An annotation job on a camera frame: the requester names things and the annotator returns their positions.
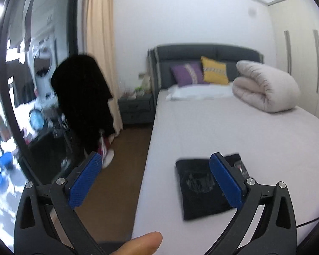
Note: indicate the yellow pillow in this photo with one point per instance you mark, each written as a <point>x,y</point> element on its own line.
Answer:
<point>215,70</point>

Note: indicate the dark grey padded headboard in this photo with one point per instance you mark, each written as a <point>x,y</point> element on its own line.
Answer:
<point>191,54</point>

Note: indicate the dark grey nightstand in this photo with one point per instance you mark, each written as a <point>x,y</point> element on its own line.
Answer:
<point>137,110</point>

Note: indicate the black sliding door frame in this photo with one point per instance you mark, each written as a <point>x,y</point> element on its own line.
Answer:
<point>74,18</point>

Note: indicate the beige curtain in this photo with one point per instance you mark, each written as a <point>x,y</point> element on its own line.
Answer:
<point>98,32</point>

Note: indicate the small green plant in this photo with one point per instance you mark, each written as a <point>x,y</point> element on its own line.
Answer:
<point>140,89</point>

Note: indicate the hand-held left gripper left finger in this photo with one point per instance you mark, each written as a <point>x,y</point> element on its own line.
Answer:
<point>85,180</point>

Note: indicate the white washing machine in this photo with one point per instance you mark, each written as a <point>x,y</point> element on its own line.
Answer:
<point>42,61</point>

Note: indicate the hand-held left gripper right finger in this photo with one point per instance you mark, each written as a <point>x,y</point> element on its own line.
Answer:
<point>226,180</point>

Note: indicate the black t-shirt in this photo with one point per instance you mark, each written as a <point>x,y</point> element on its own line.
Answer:
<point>196,183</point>

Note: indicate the white and red slippers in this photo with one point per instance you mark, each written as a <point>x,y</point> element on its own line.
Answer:
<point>106,154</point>

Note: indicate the bed with white sheet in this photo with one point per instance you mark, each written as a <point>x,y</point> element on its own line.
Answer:
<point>202,127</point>

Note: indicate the white pillow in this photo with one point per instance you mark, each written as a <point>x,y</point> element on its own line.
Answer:
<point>199,91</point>

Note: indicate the person's left hand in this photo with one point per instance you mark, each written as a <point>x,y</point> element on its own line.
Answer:
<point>143,243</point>

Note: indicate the purple pillow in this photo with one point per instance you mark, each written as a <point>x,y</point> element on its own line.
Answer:
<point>188,73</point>

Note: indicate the rolled beige duvet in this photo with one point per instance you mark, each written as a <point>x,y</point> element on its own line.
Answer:
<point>265,87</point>

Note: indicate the black folded cloth with label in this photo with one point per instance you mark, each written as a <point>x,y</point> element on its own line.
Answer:
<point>237,160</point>

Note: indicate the cream wardrobe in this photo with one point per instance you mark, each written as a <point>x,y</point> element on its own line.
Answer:
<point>300,58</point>

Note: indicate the black hanging garment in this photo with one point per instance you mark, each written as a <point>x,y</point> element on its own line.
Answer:
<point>82,98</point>

